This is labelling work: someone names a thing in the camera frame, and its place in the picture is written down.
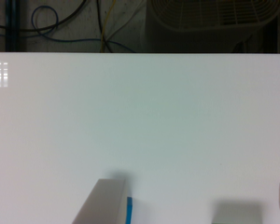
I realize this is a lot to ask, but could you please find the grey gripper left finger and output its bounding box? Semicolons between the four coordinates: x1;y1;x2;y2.
72;179;128;224

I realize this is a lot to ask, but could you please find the blue rectangular wooden block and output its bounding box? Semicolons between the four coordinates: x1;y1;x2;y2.
125;197;133;224

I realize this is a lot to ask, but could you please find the yellow cable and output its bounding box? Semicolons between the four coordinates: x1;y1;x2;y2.
100;0;118;53

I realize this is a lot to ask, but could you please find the white wire fan guard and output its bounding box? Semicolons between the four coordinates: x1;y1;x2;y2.
147;0;280;32

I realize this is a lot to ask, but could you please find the black cable on floor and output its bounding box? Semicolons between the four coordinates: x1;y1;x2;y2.
0;0;89;33

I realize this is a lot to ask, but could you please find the blue cable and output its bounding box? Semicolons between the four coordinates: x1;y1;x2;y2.
0;5;136;53

